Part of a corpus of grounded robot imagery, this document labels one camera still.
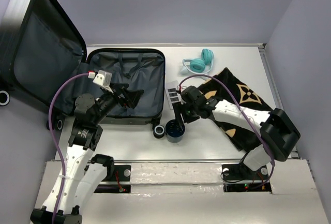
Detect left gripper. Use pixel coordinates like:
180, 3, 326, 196
93, 82, 144, 124

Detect white packet with black strips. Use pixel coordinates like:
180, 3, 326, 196
165, 81, 183, 110

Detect dark blue cup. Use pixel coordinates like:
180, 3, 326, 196
165, 120, 186, 143

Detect teal white headphones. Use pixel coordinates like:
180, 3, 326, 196
179, 49, 214, 76

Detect black blanket with beige flowers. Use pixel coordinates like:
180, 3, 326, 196
198, 68, 272, 152

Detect black and white suitcase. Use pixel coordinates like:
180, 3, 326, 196
1, 0, 166, 136

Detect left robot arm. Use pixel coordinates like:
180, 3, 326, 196
31, 84, 144, 223

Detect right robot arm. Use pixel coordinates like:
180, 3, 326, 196
172, 86, 300, 181

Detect white cardboard front panel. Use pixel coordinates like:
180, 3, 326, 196
29, 158, 325, 224

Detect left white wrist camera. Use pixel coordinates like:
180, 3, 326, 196
93, 70, 112, 87

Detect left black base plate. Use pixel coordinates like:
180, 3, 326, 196
94, 164, 131, 193

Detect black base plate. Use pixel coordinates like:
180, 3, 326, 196
94, 164, 131, 193
220, 163, 272, 193

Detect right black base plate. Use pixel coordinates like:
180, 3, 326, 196
220, 163, 272, 193

